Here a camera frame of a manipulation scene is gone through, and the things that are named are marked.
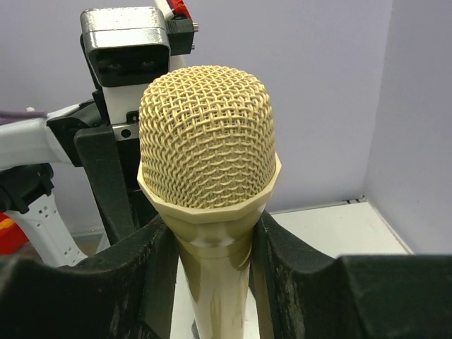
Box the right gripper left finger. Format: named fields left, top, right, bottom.
left=1, top=217, right=178, bottom=338

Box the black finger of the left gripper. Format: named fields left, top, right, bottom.
left=74, top=126, right=136, bottom=244

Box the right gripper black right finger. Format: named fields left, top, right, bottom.
left=250, top=213, right=451, bottom=338

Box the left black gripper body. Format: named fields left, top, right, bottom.
left=47, top=88, right=157, bottom=226

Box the cream microphone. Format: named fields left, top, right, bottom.
left=137, top=66, right=282, bottom=338

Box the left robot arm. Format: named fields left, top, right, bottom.
left=1, top=85, right=157, bottom=267

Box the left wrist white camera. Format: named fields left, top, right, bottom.
left=80, top=1, right=198, bottom=125

